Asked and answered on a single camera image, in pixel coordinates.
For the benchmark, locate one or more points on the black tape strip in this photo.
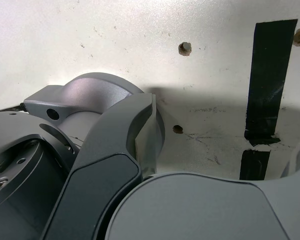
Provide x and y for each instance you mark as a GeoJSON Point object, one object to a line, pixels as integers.
{"type": "Point", "coordinates": [267, 80]}

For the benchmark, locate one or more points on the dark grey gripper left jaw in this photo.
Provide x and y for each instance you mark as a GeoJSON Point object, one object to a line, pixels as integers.
{"type": "Point", "coordinates": [102, 180]}

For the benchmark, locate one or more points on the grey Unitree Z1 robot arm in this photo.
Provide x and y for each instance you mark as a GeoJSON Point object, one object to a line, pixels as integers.
{"type": "Point", "coordinates": [90, 87]}

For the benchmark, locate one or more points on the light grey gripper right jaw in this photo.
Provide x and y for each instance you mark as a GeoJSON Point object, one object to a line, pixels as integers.
{"type": "Point", "coordinates": [195, 207]}

